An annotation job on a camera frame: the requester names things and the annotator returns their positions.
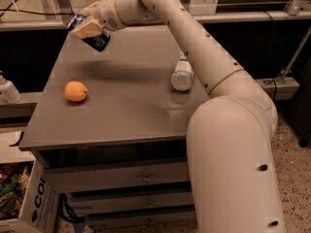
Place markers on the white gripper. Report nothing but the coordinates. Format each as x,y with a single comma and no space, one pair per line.
106,14

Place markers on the blue pepsi can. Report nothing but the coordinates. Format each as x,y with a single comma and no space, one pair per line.
99,42

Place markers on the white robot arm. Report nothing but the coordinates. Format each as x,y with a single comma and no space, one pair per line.
232,173

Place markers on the orange fruit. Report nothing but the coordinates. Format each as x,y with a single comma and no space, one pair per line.
75,91

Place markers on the clear plastic water bottle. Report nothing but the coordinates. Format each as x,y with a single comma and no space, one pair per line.
183,74

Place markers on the grey drawer cabinet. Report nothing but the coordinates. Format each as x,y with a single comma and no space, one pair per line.
131,115

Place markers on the top grey drawer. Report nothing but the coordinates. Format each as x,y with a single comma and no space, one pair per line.
80,179

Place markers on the grey drawer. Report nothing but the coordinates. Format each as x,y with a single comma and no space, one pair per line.
129,201
138,219
80,179

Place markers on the white cardboard box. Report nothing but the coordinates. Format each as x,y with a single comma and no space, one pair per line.
28,202

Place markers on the middle grey drawer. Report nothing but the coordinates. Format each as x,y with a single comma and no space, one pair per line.
129,201

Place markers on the bottom grey drawer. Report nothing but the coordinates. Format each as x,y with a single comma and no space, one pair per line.
138,219

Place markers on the metal rail frame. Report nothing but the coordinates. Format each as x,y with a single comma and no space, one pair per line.
27,12

